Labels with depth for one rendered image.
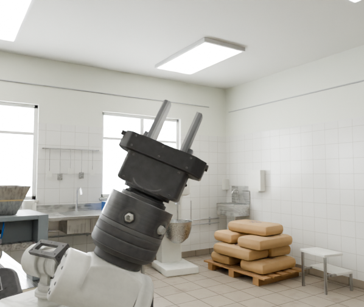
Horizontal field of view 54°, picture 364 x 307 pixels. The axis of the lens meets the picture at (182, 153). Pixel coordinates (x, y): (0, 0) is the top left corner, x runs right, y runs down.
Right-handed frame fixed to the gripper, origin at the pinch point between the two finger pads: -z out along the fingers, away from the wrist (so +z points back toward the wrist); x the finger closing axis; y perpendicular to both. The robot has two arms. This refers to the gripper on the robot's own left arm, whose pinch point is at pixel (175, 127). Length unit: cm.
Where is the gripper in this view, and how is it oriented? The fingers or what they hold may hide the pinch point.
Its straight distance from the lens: 49.2
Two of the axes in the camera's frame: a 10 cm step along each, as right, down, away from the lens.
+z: -3.9, 9.1, -1.6
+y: 0.5, 1.9, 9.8
